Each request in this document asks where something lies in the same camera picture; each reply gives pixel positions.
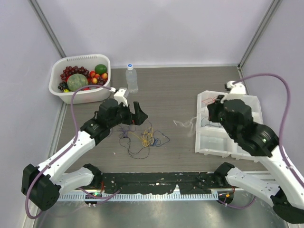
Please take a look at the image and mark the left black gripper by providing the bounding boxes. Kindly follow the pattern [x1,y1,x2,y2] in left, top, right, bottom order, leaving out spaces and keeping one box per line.
[108,101,147,128]

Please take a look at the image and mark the orange cable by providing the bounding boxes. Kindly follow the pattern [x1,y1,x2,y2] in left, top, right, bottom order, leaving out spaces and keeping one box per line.
[201,96,217,106]

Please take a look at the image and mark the dark blue cable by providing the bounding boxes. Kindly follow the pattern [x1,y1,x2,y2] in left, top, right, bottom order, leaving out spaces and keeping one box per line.
[200,117,221,129]

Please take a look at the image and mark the coloured cable pile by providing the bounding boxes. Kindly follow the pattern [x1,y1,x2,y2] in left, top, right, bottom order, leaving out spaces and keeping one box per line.
[118,120,171,159]

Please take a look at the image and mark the white cable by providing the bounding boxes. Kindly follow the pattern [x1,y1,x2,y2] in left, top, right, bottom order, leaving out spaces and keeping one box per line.
[173,115,199,137]

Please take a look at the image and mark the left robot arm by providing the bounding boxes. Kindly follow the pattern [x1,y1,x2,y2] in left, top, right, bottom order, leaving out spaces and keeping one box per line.
[21,98,148,211]

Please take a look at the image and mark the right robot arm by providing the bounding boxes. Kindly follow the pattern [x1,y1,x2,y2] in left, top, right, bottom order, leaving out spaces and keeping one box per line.
[207,95,304,224]

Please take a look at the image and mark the white compartment organizer tray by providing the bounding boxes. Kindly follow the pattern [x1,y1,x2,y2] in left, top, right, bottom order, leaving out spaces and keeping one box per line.
[195,90,257,162]

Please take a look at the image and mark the clear plastic water bottle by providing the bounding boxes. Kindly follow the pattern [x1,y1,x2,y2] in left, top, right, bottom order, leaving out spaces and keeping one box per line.
[125,64,139,94]

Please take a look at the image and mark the white plastic basket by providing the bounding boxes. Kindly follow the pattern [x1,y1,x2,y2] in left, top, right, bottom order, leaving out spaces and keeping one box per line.
[48,54,111,104]

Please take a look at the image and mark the green lime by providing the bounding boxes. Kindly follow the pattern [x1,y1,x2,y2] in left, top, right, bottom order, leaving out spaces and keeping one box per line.
[95,64,107,75]

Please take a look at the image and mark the red yellow peaches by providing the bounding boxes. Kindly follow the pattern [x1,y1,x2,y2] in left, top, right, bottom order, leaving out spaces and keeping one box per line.
[88,71,109,86]

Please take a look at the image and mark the green melon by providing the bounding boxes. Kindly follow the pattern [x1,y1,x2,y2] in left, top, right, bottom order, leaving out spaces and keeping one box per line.
[67,74,88,92]

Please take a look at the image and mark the dark grape bunch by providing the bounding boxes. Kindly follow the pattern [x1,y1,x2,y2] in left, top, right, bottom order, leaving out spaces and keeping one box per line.
[57,82,70,93]

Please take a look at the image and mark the red grape bunch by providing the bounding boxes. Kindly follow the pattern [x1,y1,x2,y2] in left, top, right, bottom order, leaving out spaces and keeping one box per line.
[60,66,90,81]

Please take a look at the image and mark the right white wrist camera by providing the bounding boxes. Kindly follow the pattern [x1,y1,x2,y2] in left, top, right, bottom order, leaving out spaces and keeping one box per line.
[220,81,247,103]

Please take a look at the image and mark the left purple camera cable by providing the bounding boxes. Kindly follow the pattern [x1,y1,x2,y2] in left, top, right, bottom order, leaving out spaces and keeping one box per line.
[25,85,112,219]

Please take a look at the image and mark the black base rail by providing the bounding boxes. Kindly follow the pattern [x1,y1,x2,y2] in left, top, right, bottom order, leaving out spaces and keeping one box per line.
[85,172,231,195]

